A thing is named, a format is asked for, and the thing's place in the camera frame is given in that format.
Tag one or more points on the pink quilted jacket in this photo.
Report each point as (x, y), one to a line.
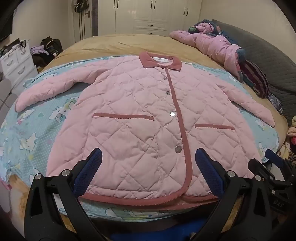
(129, 97)

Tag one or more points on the white drawer chest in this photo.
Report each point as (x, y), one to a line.
(16, 64)

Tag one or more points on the dark striped cloth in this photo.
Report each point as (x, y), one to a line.
(256, 76)

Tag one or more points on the dark brown clothes pile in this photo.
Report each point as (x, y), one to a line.
(40, 60)

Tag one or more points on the grey quilted headboard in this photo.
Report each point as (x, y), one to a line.
(272, 58)

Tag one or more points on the black bag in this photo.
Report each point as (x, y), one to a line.
(55, 45)

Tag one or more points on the hanging dark bags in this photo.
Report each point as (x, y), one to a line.
(82, 5)

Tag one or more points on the pile of pink clothes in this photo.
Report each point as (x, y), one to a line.
(215, 44)

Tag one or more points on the bed with tan cover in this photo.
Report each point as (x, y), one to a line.
(115, 44)

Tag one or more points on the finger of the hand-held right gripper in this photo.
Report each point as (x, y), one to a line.
(261, 168)
(275, 160)

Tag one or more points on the blue cartoon printed blanket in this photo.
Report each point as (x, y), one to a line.
(41, 129)

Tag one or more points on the white wardrobe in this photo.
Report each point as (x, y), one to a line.
(148, 16)

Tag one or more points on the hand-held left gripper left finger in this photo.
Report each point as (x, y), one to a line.
(92, 162)

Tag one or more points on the black television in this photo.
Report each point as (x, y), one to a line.
(5, 25)

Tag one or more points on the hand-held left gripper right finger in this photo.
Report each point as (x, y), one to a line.
(204, 162)

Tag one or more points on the white door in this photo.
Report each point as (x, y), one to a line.
(84, 25)

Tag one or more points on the dark floral cloth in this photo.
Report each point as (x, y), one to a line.
(275, 102)

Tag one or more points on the pile of colourful clothes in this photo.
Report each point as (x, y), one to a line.
(291, 132)

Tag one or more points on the purple cloth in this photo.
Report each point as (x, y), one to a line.
(38, 49)

